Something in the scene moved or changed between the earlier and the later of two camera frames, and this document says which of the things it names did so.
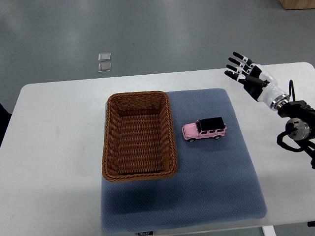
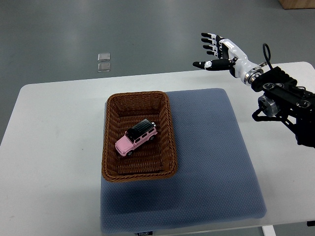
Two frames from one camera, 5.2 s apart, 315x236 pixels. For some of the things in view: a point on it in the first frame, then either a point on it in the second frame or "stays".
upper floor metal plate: [104, 56] stays
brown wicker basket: [138, 138] stays
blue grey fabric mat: [215, 183] stays
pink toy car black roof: [214, 127] to [142, 131]
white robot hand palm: [270, 92] to [243, 67]
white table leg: [268, 230] stays
